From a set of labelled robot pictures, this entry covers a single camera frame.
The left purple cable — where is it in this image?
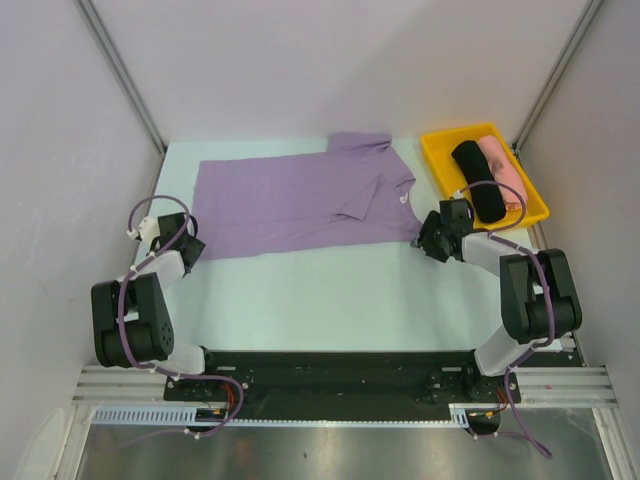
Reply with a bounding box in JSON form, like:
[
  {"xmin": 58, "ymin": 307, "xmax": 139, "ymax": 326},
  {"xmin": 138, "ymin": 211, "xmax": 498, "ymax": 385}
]
[{"xmin": 117, "ymin": 194, "xmax": 201, "ymax": 371}]

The purple t shirt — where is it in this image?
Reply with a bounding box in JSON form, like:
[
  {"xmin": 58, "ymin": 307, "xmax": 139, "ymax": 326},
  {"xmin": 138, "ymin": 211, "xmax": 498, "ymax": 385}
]
[{"xmin": 192, "ymin": 133, "xmax": 421, "ymax": 260}]

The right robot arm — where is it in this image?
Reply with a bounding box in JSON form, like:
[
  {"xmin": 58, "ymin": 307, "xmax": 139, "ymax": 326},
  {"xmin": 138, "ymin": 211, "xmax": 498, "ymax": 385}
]
[{"xmin": 412, "ymin": 198, "xmax": 582, "ymax": 401}]

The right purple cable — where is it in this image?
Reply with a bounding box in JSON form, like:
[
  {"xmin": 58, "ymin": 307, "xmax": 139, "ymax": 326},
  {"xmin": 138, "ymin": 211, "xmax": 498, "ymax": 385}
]
[{"xmin": 454, "ymin": 181, "xmax": 559, "ymax": 371}]

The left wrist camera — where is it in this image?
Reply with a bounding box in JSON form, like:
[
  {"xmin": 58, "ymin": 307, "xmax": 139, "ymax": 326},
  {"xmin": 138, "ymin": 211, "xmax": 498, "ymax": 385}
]
[{"xmin": 127, "ymin": 216, "xmax": 160, "ymax": 244}]

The rolled black t shirt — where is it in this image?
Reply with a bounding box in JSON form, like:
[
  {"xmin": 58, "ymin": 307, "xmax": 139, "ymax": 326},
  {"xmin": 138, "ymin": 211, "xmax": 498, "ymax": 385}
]
[{"xmin": 451, "ymin": 140, "xmax": 506, "ymax": 224}]

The left aluminium corner post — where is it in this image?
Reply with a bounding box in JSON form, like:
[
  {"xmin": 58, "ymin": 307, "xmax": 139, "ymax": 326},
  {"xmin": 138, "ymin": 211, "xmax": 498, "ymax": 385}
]
[{"xmin": 74, "ymin": 0, "xmax": 168, "ymax": 158}]

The right aluminium corner post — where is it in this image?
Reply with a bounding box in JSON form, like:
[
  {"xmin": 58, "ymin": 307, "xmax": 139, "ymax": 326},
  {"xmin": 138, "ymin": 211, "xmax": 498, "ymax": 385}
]
[{"xmin": 511, "ymin": 0, "xmax": 608, "ymax": 157}]

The rolled pink t shirt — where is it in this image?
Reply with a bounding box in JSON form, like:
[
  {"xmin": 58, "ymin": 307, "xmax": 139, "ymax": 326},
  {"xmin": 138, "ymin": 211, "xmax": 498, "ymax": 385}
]
[{"xmin": 478, "ymin": 135, "xmax": 528, "ymax": 211}]

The yellow plastic tray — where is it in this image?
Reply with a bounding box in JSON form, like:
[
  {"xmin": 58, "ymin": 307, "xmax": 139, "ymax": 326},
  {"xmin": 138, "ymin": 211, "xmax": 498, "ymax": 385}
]
[{"xmin": 420, "ymin": 123, "xmax": 550, "ymax": 230}]

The purple cable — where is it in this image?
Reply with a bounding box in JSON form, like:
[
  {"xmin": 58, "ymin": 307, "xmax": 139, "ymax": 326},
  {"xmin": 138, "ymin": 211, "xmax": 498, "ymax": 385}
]
[
  {"xmin": 454, "ymin": 181, "xmax": 559, "ymax": 371},
  {"xmin": 117, "ymin": 194, "xmax": 201, "ymax": 371}
]

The white slotted cable duct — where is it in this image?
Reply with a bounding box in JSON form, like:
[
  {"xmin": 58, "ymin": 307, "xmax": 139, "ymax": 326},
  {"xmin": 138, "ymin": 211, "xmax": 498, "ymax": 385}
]
[{"xmin": 92, "ymin": 403, "xmax": 474, "ymax": 429}]

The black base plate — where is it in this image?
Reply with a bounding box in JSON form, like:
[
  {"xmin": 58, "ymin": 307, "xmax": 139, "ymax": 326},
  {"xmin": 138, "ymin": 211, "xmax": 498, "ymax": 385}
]
[{"xmin": 164, "ymin": 349, "xmax": 584, "ymax": 421}]

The aluminium frame rail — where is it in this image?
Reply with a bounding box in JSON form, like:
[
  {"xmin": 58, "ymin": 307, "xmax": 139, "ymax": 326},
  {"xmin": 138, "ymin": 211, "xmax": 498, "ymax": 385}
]
[{"xmin": 72, "ymin": 364, "xmax": 171, "ymax": 406}]

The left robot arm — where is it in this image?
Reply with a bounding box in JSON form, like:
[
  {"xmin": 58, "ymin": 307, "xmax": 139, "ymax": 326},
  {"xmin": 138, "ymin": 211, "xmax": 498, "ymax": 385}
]
[{"xmin": 91, "ymin": 213, "xmax": 221, "ymax": 400}]

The aluminium corner post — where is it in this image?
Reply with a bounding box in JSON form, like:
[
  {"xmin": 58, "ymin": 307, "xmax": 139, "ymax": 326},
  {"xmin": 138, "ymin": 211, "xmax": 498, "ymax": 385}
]
[
  {"xmin": 511, "ymin": 0, "xmax": 608, "ymax": 157},
  {"xmin": 74, "ymin": 0, "xmax": 168, "ymax": 158}
]

